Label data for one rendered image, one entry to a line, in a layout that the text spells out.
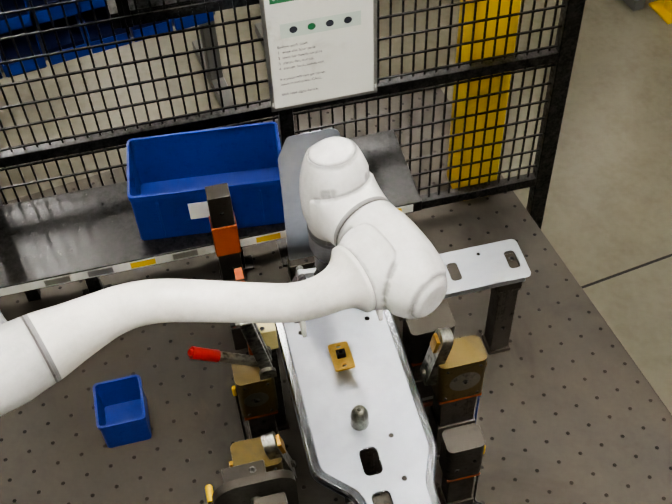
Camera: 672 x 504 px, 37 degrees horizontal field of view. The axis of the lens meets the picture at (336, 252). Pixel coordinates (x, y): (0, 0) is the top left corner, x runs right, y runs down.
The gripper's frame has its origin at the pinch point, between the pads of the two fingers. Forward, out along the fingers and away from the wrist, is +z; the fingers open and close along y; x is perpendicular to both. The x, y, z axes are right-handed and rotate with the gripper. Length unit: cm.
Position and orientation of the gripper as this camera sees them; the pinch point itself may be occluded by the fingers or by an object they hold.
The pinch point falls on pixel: (340, 318)
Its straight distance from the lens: 174.2
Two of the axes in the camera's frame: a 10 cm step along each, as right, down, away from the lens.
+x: -2.3, -7.5, 6.2
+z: 0.3, 6.3, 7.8
